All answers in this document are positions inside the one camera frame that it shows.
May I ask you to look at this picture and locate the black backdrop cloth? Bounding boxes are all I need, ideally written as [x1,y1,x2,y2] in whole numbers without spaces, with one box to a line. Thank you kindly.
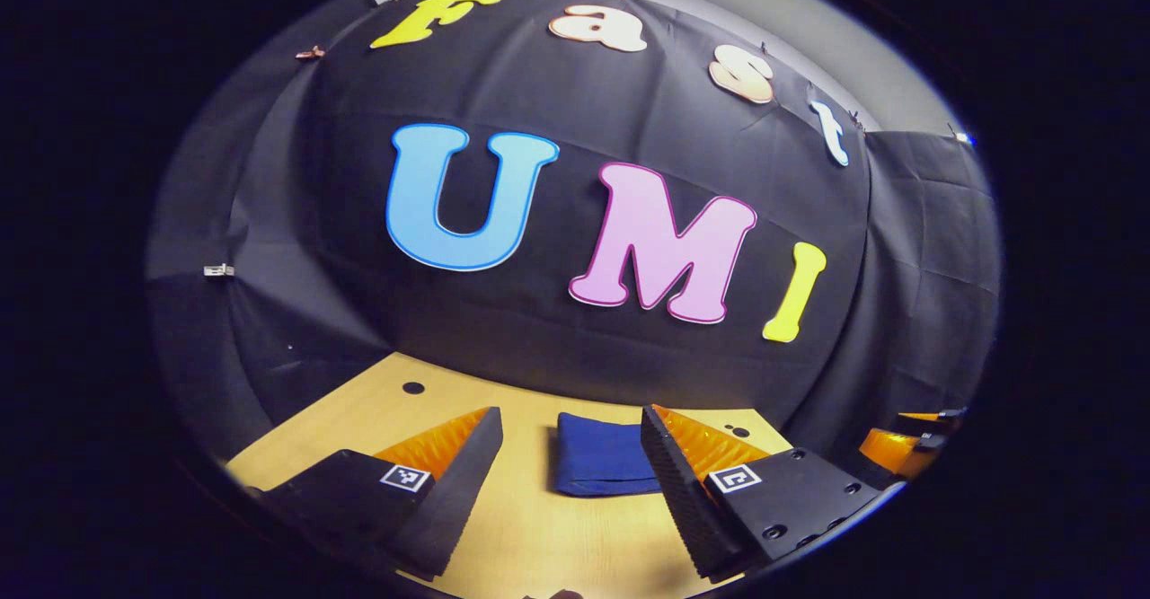
[146,0,1003,465]

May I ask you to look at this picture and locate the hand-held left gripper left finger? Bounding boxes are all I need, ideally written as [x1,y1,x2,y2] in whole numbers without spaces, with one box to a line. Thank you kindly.
[256,406,505,582]

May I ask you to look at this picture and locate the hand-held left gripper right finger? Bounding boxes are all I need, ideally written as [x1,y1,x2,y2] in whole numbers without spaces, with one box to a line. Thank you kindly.
[640,404,886,582]

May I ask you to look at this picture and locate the blue jeans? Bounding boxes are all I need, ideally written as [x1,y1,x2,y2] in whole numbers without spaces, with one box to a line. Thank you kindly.
[550,412,664,498]

